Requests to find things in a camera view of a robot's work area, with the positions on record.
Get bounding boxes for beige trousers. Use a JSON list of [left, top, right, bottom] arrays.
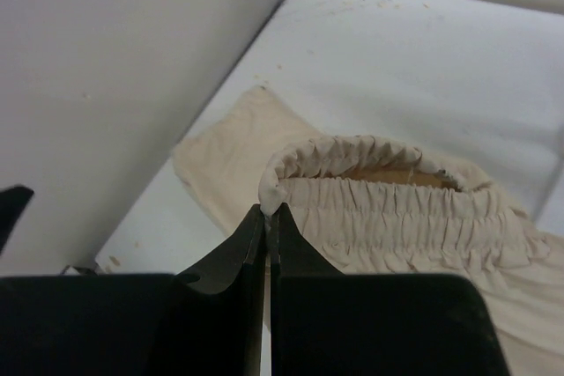
[[172, 86, 563, 375]]

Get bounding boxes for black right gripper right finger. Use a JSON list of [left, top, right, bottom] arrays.
[[269, 205, 508, 375]]

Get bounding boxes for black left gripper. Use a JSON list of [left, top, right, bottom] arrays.
[[0, 185, 34, 251]]

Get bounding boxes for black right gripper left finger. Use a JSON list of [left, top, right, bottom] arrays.
[[1, 206, 265, 375]]

